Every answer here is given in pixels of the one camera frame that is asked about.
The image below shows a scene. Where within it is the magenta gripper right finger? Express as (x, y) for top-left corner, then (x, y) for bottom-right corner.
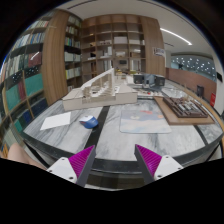
(134, 144), (182, 184)

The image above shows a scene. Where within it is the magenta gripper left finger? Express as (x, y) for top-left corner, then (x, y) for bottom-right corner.
(47, 145), (96, 187)

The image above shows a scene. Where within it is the blue and white computer mouse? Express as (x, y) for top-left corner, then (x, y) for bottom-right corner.
(79, 115), (98, 129)

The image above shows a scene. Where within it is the white paper sheet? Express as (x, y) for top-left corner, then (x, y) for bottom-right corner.
(41, 112), (71, 130)

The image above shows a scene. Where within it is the dark model on wooden board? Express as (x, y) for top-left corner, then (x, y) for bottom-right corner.
(154, 97), (214, 125)

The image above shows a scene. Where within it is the clear acrylic model case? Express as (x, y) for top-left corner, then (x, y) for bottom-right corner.
(162, 87), (187, 98)

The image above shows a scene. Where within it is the white architectural building model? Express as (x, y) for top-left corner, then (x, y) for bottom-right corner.
(62, 68), (138, 111)

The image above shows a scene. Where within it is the grey box model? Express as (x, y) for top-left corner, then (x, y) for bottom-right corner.
(133, 73), (165, 88)

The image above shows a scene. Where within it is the left bookshelf with books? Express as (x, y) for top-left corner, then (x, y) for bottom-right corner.
(0, 17), (49, 157)

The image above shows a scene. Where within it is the wooden back wall shelving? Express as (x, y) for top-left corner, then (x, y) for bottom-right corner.
(64, 14), (165, 89)

